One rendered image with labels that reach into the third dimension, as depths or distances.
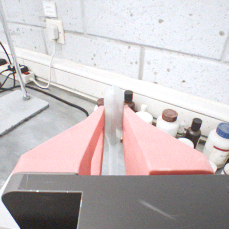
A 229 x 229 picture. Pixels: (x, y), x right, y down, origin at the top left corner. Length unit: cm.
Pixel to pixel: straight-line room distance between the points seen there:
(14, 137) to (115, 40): 44
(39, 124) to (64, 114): 9
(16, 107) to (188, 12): 63
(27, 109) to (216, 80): 61
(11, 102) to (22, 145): 25
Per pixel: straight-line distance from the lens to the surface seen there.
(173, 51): 59
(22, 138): 64
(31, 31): 96
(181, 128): 57
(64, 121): 66
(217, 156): 53
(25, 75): 94
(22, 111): 74
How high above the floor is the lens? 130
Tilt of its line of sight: 37 degrees down
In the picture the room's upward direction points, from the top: straight up
